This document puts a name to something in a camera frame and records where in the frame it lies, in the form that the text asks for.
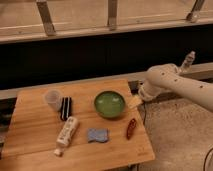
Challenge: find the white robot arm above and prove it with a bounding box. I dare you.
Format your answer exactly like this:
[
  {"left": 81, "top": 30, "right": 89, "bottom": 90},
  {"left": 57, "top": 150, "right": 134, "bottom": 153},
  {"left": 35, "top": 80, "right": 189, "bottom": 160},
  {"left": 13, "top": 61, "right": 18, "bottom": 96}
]
[{"left": 128, "top": 64, "right": 213, "bottom": 112}]

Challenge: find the translucent ceramic cup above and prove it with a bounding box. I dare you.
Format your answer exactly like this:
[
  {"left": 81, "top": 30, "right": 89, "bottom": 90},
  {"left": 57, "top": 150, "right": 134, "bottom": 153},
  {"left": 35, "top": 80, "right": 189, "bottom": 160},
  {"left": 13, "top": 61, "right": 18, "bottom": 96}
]
[{"left": 44, "top": 90, "right": 62, "bottom": 112}]

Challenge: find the red brown chili pepper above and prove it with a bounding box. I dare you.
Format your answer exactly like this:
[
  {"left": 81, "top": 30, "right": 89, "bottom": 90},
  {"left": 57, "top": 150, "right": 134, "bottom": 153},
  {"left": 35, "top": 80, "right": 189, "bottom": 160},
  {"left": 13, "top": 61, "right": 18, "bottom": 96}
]
[{"left": 126, "top": 118, "right": 137, "bottom": 139}]

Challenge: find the green bowl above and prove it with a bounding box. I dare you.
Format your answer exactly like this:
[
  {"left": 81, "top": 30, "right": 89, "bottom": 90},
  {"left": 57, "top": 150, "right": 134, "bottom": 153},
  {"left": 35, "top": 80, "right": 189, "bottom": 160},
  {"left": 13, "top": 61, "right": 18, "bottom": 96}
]
[{"left": 94, "top": 91, "right": 126, "bottom": 119}]

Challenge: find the clear plastic bottle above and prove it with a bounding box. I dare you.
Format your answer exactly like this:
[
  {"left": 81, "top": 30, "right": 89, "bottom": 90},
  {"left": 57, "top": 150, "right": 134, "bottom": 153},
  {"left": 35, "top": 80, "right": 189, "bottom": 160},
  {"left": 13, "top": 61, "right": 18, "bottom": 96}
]
[{"left": 180, "top": 51, "right": 195, "bottom": 73}]

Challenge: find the wooden board table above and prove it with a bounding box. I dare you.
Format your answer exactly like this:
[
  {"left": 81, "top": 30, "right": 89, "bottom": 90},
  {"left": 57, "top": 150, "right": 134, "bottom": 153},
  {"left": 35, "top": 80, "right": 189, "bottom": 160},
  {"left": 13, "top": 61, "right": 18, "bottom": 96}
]
[{"left": 0, "top": 79, "right": 155, "bottom": 171}]

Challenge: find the white tube bottle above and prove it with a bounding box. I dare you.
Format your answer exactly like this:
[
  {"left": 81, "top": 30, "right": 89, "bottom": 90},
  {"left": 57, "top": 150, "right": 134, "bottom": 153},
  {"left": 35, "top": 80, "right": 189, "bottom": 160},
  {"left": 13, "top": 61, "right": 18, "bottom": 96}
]
[{"left": 54, "top": 116, "right": 79, "bottom": 157}]

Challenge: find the black striped sponge block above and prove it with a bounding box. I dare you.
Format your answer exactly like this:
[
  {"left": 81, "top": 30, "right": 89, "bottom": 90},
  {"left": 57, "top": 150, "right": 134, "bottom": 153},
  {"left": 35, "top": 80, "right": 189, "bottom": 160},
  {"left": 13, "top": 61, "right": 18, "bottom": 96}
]
[{"left": 60, "top": 97, "right": 72, "bottom": 121}]

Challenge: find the right metal bracket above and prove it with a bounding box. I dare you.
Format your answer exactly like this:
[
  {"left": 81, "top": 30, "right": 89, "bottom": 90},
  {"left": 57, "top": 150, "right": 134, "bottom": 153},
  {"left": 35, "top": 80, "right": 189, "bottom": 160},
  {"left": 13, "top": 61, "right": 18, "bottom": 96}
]
[{"left": 186, "top": 0, "right": 205, "bottom": 23}]

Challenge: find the metal bracket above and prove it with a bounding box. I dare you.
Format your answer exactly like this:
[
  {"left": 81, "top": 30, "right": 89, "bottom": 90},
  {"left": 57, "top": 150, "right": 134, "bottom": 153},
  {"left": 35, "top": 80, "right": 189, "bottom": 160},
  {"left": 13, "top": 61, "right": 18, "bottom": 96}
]
[
  {"left": 186, "top": 0, "right": 205, "bottom": 23},
  {"left": 36, "top": 0, "right": 56, "bottom": 36},
  {"left": 107, "top": 0, "right": 118, "bottom": 30}
]

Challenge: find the middle metal bracket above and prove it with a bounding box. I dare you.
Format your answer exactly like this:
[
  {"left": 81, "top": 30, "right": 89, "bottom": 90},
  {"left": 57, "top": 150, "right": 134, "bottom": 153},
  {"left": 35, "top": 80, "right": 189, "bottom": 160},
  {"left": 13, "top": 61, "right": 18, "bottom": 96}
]
[{"left": 107, "top": 0, "right": 118, "bottom": 30}]

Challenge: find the black cable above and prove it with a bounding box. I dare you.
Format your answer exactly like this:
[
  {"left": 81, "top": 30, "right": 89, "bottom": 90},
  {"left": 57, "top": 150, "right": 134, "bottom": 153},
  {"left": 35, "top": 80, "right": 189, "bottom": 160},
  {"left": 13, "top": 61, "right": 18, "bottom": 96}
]
[{"left": 203, "top": 146, "right": 213, "bottom": 171}]

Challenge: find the left metal bracket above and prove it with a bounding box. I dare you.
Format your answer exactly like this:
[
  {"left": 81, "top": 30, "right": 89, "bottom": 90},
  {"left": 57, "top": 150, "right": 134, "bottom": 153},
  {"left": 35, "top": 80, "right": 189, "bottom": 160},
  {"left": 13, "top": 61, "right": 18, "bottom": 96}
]
[{"left": 36, "top": 0, "right": 56, "bottom": 36}]

